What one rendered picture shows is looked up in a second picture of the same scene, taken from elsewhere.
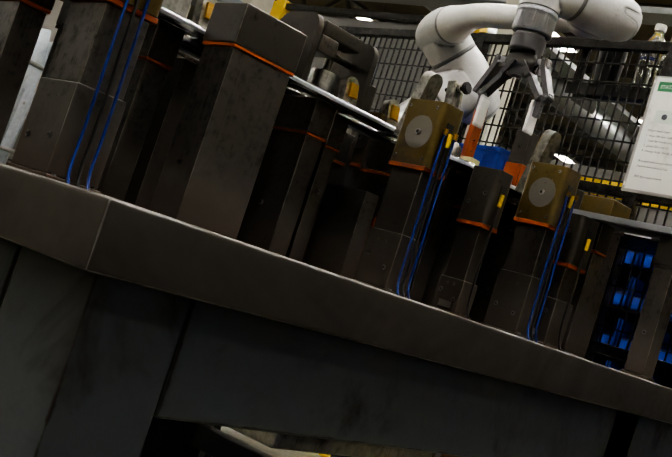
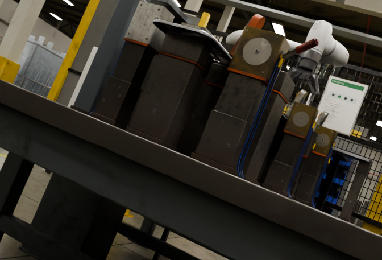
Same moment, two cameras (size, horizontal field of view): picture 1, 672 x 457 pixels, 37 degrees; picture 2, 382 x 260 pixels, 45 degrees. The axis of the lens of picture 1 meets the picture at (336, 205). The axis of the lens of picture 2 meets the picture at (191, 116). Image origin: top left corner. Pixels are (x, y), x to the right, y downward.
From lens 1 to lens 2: 0.85 m
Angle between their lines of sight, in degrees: 19
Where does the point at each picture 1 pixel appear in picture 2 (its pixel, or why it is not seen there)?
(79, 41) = (241, 97)
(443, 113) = (314, 112)
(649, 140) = (326, 103)
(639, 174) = not seen: hidden behind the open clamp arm
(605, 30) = (335, 62)
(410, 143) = (296, 123)
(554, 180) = (328, 135)
